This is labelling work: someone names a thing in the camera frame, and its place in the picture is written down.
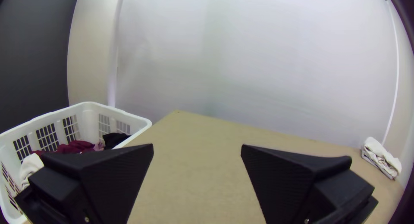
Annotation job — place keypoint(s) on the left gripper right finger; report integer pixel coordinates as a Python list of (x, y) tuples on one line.
[(291, 185)]

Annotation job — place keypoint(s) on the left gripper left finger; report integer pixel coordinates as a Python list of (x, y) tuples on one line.
[(97, 182)]

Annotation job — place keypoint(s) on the cream t-shirt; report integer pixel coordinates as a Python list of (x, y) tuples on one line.
[(381, 156)]

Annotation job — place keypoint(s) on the heap of clothes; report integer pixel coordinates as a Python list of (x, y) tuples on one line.
[(74, 146)]

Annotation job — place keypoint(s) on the white laundry basket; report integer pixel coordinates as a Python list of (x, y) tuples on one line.
[(48, 115)]

